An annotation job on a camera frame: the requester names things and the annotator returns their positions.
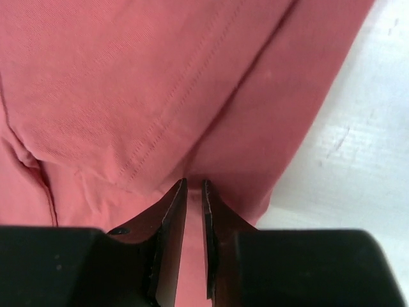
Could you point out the salmon pink t shirt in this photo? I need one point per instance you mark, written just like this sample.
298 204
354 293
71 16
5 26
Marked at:
106 104

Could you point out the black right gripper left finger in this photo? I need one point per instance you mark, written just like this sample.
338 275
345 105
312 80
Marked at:
134 264

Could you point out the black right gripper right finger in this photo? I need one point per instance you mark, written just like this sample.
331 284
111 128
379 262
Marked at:
246 266

